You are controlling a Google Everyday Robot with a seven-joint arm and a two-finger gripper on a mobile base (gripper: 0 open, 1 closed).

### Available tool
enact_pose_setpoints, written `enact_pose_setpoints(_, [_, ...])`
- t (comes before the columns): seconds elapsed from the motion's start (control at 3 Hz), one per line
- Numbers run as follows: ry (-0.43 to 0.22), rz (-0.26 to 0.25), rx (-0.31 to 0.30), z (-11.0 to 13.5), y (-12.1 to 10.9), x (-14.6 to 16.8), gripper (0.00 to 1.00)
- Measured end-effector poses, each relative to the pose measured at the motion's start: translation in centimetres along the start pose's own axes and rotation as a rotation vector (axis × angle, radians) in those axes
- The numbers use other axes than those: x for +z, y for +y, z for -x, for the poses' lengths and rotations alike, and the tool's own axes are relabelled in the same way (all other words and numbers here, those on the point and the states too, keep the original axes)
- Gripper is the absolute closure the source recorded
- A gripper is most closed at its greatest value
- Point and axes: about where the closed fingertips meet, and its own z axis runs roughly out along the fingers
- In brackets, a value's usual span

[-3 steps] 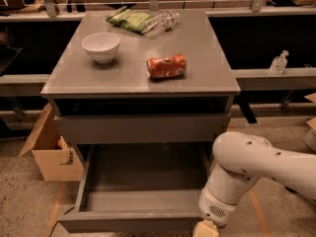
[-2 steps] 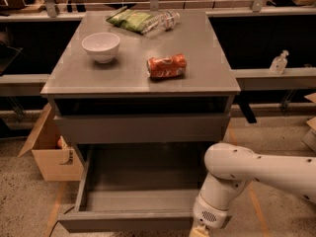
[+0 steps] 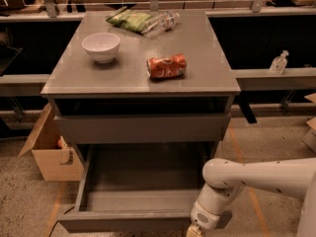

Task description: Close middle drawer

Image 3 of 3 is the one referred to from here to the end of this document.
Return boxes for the grey drawer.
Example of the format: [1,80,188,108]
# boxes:
[58,142,206,233]
[54,114,230,144]

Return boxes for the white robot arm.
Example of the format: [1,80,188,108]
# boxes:
[186,158,316,237]

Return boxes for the grey drawer cabinet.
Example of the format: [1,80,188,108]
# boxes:
[41,10,240,160]

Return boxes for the cardboard box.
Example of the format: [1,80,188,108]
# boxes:
[19,104,83,181]

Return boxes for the crushed orange soda can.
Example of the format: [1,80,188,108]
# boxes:
[147,54,187,79]

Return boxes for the clear sanitizer pump bottle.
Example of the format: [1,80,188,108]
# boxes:
[270,50,288,75]

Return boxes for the white bowl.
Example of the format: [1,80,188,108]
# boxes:
[81,33,120,63]

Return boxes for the clear plastic water bottle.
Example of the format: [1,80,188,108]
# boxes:
[141,12,180,38]

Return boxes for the green chip bag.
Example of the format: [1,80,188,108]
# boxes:
[106,7,152,34]

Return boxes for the black floor cable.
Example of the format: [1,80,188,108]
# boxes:
[48,205,76,237]

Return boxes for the grey metal rail frame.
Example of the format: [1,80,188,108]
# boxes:
[0,0,316,97]

